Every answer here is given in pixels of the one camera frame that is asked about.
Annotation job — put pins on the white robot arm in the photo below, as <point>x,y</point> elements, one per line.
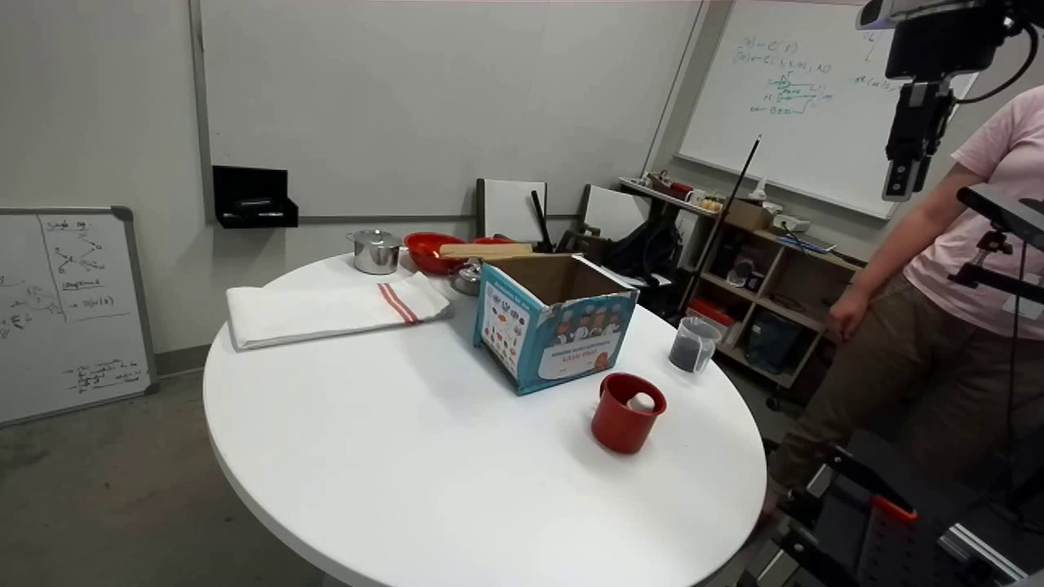
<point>930,43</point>

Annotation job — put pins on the white round table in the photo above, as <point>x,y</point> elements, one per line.
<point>406,460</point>

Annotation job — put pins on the red bowl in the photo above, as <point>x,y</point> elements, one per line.
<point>426,253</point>

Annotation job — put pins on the blue cardboard box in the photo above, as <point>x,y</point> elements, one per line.
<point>554,321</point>

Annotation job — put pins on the small steel pot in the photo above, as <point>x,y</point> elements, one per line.
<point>377,253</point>

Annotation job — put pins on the white towel with red stripes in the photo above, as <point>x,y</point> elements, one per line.
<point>295,315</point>

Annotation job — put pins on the wooden shelf unit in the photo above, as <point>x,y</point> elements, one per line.
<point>770,289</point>

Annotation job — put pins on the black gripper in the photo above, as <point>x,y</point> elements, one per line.
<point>915,136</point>

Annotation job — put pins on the red mug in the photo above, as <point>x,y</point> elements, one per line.
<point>624,413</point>

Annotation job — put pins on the small whiteboard on floor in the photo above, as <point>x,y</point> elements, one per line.
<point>74,324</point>

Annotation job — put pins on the clear measuring cup with beans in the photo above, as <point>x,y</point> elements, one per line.
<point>698,342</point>

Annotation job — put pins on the black case on floor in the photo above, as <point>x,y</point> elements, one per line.
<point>248,197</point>

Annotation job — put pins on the large wall whiteboard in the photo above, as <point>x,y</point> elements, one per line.
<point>799,99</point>

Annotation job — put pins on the wooden board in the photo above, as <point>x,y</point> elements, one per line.
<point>484,253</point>

